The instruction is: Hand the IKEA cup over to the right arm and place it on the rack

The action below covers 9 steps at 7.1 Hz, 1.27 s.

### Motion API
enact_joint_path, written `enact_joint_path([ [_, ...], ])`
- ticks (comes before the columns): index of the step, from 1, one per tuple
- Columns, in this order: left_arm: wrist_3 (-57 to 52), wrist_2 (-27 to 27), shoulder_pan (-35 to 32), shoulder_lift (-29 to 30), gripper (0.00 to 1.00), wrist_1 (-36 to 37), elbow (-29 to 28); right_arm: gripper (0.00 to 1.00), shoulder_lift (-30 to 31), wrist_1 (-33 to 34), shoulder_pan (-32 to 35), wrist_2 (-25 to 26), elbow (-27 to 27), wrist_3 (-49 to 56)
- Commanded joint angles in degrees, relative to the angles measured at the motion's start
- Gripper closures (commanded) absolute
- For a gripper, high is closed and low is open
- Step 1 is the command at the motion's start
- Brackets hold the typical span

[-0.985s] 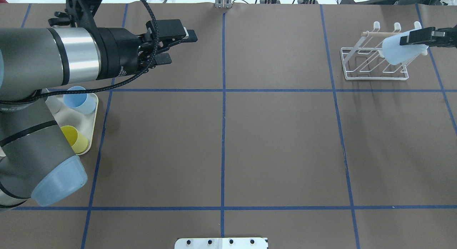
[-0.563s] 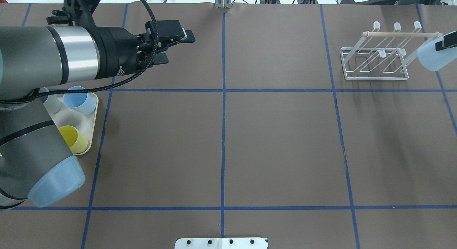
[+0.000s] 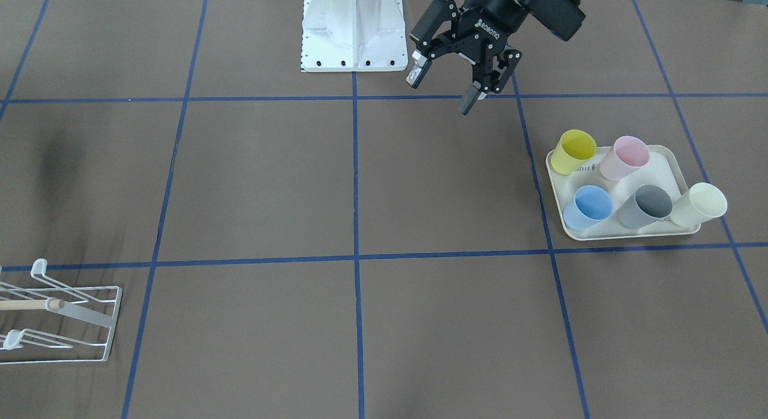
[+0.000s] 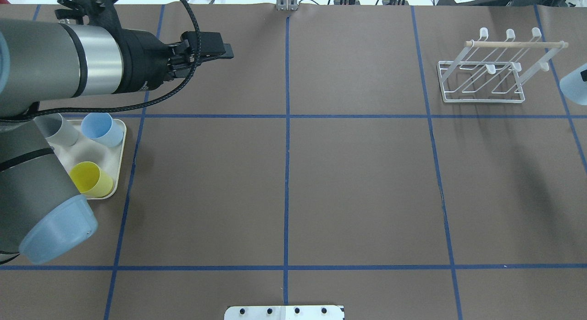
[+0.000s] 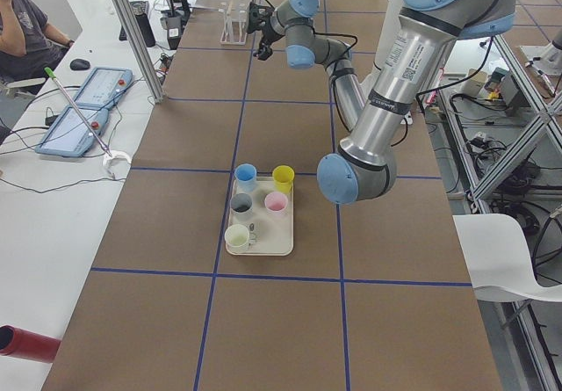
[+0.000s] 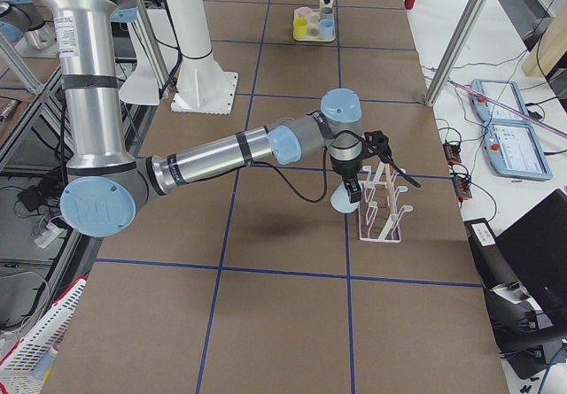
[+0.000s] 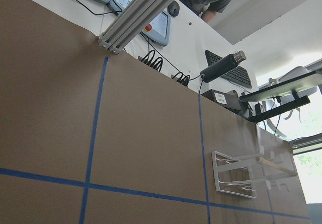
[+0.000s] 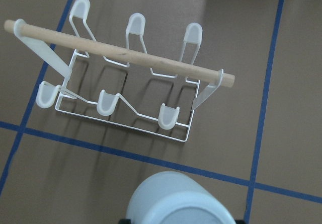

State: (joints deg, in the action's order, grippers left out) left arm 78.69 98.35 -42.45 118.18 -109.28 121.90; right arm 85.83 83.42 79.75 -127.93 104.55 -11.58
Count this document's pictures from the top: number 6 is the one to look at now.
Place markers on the yellow plastic cup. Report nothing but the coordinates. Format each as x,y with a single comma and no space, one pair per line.
300,29

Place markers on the white plastic basket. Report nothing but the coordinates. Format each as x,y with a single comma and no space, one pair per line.
27,366

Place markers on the grey plastic cup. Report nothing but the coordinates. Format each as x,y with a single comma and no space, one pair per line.
326,13

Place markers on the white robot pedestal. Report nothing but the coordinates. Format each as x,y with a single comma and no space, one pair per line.
202,85

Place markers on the long metal grabber stick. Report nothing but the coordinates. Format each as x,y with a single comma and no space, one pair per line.
521,115

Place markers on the pink plastic cup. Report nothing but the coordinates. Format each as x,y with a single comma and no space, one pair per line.
303,13

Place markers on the cream plastic tray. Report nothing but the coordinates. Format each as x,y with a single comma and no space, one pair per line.
313,30

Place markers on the blue teach pendant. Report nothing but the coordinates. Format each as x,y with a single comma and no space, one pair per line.
514,151
506,92

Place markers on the light blue plastic cup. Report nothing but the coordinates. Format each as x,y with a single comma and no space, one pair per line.
340,200

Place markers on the white power strip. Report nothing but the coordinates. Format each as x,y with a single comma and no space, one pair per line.
48,235

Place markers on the near blue teach pendant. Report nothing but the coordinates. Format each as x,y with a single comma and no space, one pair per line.
514,151

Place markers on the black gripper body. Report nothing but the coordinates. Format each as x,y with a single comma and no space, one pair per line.
346,171

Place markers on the white wire cup rack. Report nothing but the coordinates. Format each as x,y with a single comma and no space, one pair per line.
379,215

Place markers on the black laptop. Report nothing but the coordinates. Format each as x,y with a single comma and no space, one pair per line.
535,249

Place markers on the far blue teach pendant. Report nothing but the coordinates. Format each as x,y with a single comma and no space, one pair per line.
506,92

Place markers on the aluminium frame post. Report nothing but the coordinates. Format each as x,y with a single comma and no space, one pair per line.
454,48

